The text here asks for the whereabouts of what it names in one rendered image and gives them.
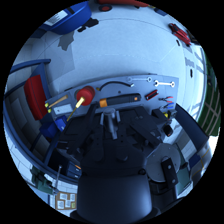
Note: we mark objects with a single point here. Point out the grey tool board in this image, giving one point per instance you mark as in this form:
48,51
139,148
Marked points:
114,88

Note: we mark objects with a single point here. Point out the white label card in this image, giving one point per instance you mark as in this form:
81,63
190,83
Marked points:
62,109

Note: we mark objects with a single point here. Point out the blue drum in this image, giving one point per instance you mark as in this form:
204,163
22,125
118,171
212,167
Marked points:
71,18

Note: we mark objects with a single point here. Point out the black drawer box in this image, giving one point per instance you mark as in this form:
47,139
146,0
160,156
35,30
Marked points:
73,170

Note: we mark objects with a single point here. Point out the red vehicle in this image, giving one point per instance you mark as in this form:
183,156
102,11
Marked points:
123,2

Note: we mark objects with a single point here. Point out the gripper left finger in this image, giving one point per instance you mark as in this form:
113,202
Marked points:
90,116

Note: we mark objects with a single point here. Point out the red black clamp block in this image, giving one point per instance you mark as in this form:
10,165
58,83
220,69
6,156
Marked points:
151,94

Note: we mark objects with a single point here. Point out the green bench vise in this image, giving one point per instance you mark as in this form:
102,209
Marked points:
42,181

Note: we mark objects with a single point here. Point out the black bracket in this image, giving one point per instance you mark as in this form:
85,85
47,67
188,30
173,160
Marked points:
169,170

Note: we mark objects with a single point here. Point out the red toolbox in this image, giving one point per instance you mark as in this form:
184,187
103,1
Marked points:
35,97

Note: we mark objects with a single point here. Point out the black knob with orange mark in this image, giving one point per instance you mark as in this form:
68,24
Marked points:
167,130

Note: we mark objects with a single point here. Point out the grey spanner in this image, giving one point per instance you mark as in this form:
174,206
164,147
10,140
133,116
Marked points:
139,79

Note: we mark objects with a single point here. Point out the blue box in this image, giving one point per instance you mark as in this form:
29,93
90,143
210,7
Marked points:
60,123

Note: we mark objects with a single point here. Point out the black orange grease gun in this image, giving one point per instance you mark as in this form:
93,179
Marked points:
120,100

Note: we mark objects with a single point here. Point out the grey round plate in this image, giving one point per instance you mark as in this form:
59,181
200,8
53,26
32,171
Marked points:
158,161

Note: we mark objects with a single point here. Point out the small grey box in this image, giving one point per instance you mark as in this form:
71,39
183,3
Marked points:
172,113

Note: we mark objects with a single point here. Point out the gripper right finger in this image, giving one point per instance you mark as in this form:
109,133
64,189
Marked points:
143,133

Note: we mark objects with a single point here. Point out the blue shelf unit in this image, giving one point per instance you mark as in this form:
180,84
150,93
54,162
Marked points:
42,71

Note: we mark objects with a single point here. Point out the yellow black latch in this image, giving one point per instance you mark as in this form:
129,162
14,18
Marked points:
165,115

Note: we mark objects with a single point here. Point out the white spanner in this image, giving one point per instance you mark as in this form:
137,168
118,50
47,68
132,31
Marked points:
164,83

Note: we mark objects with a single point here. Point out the green door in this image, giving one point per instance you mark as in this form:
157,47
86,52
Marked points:
210,100

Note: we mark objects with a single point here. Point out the teal box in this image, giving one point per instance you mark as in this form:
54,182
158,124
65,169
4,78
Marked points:
183,177

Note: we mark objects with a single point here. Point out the black tractor seat body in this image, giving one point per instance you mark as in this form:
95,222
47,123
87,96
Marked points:
136,114

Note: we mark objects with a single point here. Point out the cork notice board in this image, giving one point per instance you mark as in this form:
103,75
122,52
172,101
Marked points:
66,200

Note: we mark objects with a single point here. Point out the red floor jack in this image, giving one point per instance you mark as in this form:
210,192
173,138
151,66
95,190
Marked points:
180,33

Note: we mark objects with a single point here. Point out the grey cylindrical lever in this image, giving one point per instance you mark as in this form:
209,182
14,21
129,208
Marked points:
110,118

